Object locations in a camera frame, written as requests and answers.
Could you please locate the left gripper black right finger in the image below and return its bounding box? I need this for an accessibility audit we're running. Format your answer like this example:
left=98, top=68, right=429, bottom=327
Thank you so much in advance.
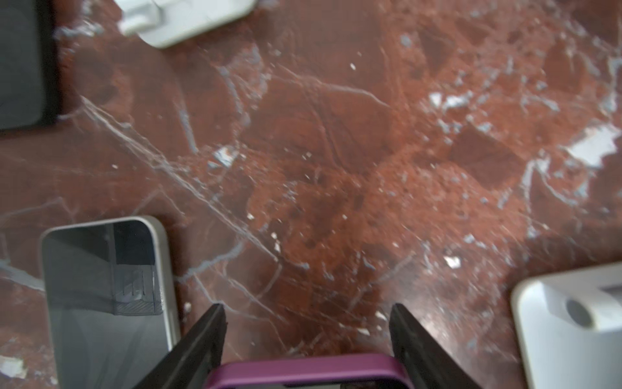
left=390, top=303, right=480, bottom=389

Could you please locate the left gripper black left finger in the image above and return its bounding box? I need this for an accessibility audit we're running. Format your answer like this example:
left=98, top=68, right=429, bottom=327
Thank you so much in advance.
left=135, top=303, right=227, bottom=388

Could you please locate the phone with white edge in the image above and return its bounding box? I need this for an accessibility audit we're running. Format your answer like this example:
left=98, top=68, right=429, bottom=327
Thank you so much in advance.
left=202, top=353, right=414, bottom=388

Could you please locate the white silver phone stand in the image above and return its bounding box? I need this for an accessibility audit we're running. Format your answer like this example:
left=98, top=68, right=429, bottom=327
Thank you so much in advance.
left=511, top=263, right=621, bottom=388

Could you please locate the black phone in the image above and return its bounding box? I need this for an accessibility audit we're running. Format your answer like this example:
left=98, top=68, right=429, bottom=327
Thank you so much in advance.
left=1, top=0, right=61, bottom=131

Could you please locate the white phone stand far left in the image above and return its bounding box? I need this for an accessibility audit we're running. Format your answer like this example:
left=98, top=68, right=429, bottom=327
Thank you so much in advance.
left=116, top=0, right=258, bottom=49

